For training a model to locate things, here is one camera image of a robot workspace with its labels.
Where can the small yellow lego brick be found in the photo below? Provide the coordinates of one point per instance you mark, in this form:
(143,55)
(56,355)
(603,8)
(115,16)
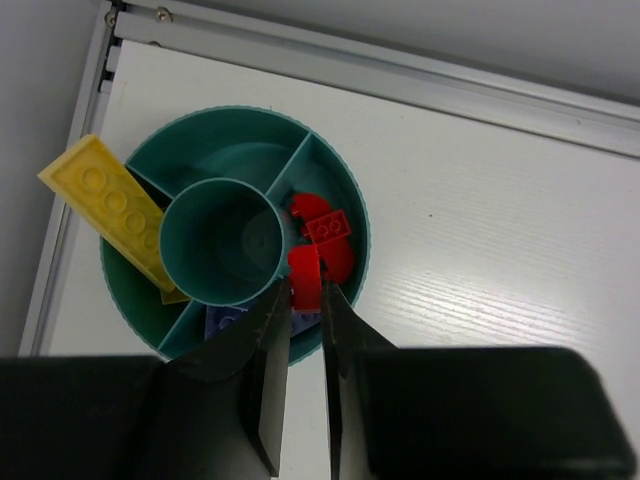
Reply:
(173,297)

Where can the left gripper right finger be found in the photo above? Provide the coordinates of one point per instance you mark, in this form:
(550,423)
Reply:
(506,412)

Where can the teal divided round container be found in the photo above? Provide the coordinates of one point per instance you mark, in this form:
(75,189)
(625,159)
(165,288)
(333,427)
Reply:
(224,178)

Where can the red lego brick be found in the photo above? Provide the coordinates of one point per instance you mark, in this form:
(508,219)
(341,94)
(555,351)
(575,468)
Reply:
(337,256)

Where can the long yellow lego brick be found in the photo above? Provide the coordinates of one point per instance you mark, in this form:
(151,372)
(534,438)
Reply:
(97,186)

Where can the small red lego piece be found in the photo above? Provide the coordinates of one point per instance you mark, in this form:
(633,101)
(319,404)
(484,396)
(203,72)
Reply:
(327,228)
(305,278)

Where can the purple lego brick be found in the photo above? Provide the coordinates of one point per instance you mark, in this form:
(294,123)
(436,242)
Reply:
(219,318)

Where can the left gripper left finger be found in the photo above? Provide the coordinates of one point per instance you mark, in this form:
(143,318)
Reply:
(215,412)

